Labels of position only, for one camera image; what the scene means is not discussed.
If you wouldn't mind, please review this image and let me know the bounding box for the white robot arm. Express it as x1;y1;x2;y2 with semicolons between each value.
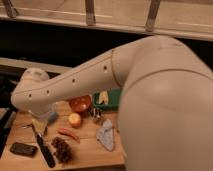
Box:
11;35;213;171

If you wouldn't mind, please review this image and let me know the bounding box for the red chili pepper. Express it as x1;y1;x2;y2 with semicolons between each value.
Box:
57;128;80;144

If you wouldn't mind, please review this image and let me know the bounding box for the wooden board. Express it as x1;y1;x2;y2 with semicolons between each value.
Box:
0;101;124;171

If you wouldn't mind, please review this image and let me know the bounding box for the blue cup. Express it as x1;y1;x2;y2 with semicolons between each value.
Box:
48;112;58;123

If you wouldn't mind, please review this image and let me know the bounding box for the small metal clip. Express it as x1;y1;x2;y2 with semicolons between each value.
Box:
91;107;102;123

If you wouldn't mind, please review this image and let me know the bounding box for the blue grey cloth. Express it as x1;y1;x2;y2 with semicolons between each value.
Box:
96;119;114;151

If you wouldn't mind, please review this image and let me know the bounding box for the bunch of dark grapes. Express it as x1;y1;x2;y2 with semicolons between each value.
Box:
51;137;73;163

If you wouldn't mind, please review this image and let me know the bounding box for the black eraser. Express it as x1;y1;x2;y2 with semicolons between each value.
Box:
10;142;37;157

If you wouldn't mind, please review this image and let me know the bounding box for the red bowl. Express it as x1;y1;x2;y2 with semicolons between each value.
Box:
69;95;92;113

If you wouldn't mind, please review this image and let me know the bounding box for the yellow red apple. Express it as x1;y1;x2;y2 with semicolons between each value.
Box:
68;113;82;128

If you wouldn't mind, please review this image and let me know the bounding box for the green plastic tray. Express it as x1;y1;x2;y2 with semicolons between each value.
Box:
93;89;122;110

